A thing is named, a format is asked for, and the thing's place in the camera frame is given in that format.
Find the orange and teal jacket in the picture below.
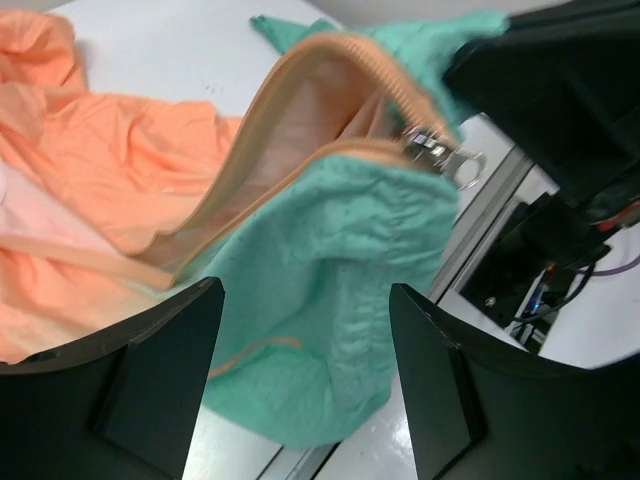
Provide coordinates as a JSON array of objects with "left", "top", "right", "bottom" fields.
[{"left": 1, "top": 10, "right": 509, "bottom": 448}]

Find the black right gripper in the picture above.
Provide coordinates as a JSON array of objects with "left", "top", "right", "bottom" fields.
[{"left": 445, "top": 1, "right": 639, "bottom": 270}]

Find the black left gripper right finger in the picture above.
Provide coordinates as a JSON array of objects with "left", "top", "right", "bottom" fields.
[{"left": 389, "top": 284, "right": 639, "bottom": 479}]

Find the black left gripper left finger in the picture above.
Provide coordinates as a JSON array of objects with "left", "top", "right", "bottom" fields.
[{"left": 1, "top": 278, "right": 224, "bottom": 479}]

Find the silver zipper slider pull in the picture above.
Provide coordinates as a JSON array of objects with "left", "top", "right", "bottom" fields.
[{"left": 400, "top": 126, "right": 487, "bottom": 190}]

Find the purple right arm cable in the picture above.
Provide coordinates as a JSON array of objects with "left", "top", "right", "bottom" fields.
[{"left": 594, "top": 259, "right": 640, "bottom": 281}]

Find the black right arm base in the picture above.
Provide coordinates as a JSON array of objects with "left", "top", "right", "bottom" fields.
[{"left": 459, "top": 200, "right": 612, "bottom": 354}]

